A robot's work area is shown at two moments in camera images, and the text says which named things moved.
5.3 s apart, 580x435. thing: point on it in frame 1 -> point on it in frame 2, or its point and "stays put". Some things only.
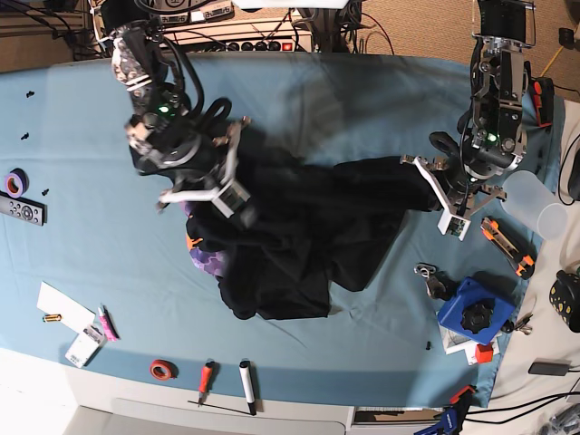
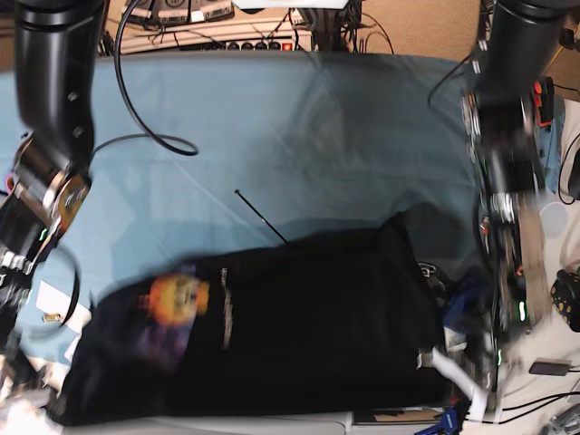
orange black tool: [544, 93] stays put
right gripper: [460, 175] -> [486, 402]
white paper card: [75, 315] stays put
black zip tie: [217, 407] -> [237, 191]
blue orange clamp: [454, 414] stays put
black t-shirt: [308, 229] -> [339, 321]
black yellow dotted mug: [565, 298] stays put
